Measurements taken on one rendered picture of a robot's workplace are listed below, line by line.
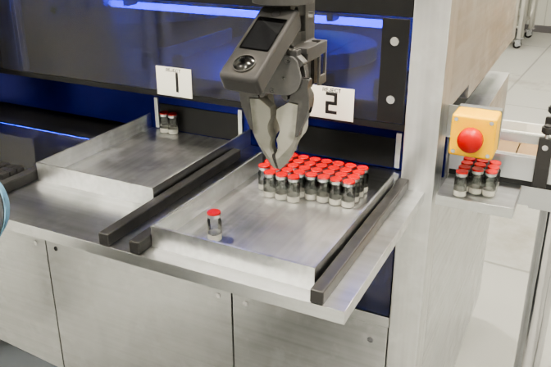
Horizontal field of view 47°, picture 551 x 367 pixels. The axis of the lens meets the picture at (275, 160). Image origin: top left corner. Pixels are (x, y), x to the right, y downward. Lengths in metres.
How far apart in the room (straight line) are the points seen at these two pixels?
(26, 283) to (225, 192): 0.90
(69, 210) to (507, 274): 1.97
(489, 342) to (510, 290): 0.36
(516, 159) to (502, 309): 1.34
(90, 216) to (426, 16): 0.63
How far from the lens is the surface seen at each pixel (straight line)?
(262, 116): 0.76
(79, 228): 1.05
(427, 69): 1.08
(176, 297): 1.54
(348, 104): 1.14
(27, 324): 1.97
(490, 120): 1.08
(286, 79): 0.73
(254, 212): 1.04
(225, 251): 0.89
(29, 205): 1.15
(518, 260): 2.83
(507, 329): 2.40
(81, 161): 1.31
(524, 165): 1.22
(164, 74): 1.32
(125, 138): 1.41
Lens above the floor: 1.34
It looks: 21 degrees down
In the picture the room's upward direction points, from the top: straight up
